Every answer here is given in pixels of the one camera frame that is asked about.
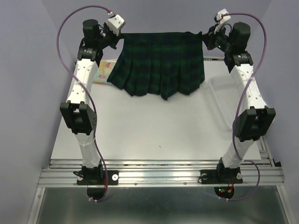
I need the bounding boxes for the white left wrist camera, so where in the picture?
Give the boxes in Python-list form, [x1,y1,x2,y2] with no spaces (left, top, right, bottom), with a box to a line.
[107,12,126,36]

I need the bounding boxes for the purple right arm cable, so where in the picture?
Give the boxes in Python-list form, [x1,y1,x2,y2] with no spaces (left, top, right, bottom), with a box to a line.
[217,13,267,202]

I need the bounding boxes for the dark green plaid skirt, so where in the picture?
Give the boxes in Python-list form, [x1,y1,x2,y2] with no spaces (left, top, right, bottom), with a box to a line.
[107,32,205,100]

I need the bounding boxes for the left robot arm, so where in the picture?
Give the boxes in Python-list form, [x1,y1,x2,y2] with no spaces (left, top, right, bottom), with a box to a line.
[60,16,125,185]

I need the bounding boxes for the white plastic basket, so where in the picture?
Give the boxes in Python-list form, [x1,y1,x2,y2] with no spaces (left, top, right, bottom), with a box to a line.
[208,75,240,131]

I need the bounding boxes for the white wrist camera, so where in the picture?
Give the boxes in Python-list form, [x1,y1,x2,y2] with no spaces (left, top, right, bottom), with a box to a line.
[214,9,231,34]
[107,12,126,36]

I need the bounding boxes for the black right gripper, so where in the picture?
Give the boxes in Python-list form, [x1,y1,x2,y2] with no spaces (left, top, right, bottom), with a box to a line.
[202,21,235,53]

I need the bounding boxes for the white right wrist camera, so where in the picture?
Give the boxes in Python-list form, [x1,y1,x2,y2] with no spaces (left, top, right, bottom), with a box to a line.
[214,9,231,34]

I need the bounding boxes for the pastel floral skirt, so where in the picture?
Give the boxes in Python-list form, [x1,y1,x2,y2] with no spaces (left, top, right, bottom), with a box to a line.
[93,59,117,86]

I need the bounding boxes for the aluminium mounting rail frame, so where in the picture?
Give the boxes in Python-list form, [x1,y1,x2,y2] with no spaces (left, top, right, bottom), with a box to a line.
[28,56,290,224]

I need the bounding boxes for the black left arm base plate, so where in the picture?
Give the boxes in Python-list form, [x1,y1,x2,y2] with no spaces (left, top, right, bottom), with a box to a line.
[73,170,119,202]

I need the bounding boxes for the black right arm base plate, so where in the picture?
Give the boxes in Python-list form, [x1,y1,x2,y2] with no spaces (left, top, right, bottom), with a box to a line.
[197,168,243,199]

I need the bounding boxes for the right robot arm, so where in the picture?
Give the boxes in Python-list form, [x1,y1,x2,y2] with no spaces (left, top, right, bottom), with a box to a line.
[199,22,276,184]

